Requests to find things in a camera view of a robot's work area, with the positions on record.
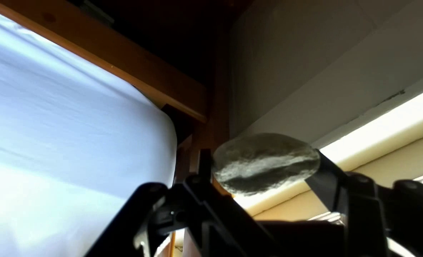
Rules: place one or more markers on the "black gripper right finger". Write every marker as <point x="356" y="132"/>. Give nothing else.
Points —
<point x="387" y="219"/>

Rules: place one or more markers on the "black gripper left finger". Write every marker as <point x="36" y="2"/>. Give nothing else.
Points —
<point x="144" y="223"/>

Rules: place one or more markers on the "white grey stone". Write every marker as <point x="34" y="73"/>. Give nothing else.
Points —
<point x="263" y="164"/>

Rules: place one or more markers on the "white sheet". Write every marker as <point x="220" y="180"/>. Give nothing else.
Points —
<point x="63" y="152"/>

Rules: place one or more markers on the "brown wooden bunk bed frame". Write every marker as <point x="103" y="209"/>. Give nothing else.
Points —
<point x="140" y="66"/>

